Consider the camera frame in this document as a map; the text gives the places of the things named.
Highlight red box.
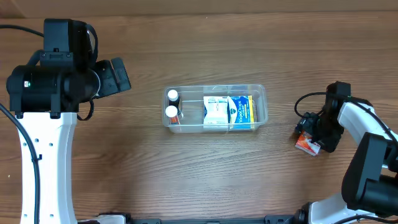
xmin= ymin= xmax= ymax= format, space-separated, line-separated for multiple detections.
xmin=295 ymin=131 xmax=321 ymax=156

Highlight black bottle white cap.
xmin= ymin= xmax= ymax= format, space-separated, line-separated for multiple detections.
xmin=167 ymin=89 xmax=180 ymax=108

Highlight orange tube white cap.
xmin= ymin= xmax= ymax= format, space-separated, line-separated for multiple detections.
xmin=165 ymin=105 xmax=182 ymax=125

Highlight blue VapoDrops box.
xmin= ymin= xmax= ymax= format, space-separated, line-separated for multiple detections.
xmin=228 ymin=95 xmax=254 ymax=130

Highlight white box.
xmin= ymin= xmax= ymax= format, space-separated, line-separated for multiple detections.
xmin=203 ymin=96 xmax=229 ymax=128

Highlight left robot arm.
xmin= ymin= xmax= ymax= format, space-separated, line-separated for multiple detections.
xmin=2 ymin=19 xmax=131 ymax=223

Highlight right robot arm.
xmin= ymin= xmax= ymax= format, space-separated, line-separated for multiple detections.
xmin=289 ymin=82 xmax=397 ymax=223

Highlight clear plastic container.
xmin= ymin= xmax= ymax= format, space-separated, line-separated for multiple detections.
xmin=162 ymin=84 xmax=268 ymax=133

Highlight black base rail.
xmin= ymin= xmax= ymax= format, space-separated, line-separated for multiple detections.
xmin=77 ymin=212 xmax=294 ymax=224

